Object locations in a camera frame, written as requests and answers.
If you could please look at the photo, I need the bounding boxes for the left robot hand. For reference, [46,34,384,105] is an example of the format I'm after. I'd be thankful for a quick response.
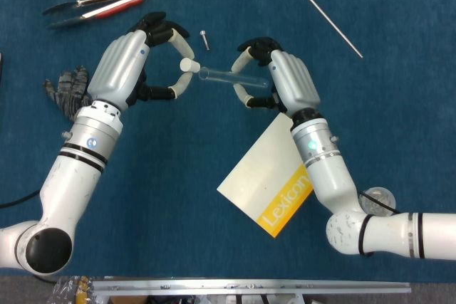
[86,11,197,112]

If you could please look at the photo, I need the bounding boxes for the thin metal rod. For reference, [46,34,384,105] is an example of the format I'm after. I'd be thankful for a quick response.
[306,0,364,59]

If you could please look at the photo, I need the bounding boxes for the white and yellow Lexicon book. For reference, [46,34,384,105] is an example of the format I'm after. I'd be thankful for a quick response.
[216,111,315,239]

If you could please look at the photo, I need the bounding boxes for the grey knit work glove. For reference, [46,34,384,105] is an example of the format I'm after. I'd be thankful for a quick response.
[42,65,94,123]

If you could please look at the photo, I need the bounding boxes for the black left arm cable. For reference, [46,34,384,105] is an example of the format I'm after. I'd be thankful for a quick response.
[0,189,42,209]

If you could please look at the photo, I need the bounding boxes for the clear glass test tube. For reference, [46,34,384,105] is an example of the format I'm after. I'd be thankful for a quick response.
[198,66,269,90]

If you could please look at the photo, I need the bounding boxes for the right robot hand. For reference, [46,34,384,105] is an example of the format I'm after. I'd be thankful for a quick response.
[231,36,321,118]

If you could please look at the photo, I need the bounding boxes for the red-handled metal tongs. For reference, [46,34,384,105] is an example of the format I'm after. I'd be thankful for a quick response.
[41,0,152,31]

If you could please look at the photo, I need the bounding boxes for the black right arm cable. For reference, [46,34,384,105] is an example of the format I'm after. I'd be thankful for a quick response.
[358,192,402,214]

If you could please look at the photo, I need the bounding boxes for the small white cap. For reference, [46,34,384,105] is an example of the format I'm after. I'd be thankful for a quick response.
[179,57,200,73]

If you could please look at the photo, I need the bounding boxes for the blue felt table cover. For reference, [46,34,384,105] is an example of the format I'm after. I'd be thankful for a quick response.
[0,0,456,283]

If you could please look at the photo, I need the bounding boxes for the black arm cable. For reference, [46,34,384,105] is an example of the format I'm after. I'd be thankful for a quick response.
[358,192,402,214]
[0,189,42,209]

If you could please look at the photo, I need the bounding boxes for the crumpled clear plastic wrap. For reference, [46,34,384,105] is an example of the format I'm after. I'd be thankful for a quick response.
[46,275,95,304]

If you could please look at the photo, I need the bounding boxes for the aluminium frame rail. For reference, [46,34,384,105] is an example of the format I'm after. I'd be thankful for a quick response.
[91,278,413,296]

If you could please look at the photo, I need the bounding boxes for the clear round container of clips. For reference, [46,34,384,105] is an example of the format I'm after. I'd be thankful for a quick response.
[359,187,397,216]

